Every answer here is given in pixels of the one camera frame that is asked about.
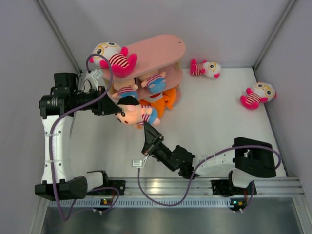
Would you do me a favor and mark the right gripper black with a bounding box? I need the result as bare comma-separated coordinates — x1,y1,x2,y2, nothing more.
142,121,177,172

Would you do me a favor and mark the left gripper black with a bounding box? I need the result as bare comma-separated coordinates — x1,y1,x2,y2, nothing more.
70,86,121,116

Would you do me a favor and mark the boy doll black hair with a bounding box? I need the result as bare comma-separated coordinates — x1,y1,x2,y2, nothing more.
114,95,161,130

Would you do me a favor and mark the orange shrimp plush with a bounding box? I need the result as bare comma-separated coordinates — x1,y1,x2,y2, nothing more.
145,87,177,118

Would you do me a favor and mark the boy doll striped shirt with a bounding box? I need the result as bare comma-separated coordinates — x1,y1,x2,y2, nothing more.
137,71,166,94

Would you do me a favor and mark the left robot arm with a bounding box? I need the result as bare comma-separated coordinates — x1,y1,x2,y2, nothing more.
35,70,120,201

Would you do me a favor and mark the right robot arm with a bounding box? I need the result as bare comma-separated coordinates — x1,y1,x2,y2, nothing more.
141,122,281,194

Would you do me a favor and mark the boy doll on middle shelf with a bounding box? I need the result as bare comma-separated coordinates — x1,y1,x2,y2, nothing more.
112,78,138,100

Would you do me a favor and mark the white pink doll on shelf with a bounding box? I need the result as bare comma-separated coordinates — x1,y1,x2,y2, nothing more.
89,42,137,78

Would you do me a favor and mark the pink three-tier toy shelf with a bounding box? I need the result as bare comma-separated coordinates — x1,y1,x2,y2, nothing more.
97,34,187,103

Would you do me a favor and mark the white pink doll back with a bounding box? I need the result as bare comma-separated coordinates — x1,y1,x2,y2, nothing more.
190,59,221,78

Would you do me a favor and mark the white pink doll right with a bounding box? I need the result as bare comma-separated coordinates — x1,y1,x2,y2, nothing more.
240,82,277,110

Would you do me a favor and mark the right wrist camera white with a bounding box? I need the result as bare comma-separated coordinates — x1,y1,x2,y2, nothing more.
131,156,149,169

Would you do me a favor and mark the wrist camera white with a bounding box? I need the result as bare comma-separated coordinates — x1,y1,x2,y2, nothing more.
85,69,103,89
131,156,149,169

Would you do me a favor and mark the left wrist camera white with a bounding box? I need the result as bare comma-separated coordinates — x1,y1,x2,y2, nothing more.
85,69,103,89

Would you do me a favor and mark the aluminium left frame rail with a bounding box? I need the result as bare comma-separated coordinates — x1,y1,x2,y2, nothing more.
51,70,86,178

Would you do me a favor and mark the aluminium frame rail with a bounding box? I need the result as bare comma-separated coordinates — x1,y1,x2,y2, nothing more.
51,70,86,178
39,177,305,196

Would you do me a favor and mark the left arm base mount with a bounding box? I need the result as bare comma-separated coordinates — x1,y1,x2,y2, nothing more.
104,179,126,196

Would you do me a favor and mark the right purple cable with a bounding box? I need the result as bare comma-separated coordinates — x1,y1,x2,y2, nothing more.
137,145,282,213

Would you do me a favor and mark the purple cable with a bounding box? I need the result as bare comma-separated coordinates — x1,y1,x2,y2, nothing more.
137,145,282,213
50,53,120,222

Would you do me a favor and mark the white slotted cable duct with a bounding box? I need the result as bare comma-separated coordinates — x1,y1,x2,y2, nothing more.
48,197,244,208

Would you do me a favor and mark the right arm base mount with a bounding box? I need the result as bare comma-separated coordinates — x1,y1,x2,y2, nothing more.
211,179,256,197

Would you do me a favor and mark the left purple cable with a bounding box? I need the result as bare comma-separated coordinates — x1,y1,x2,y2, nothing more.
50,53,120,222

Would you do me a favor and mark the aluminium front frame rail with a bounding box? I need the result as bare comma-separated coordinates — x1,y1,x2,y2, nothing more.
39,177,305,196

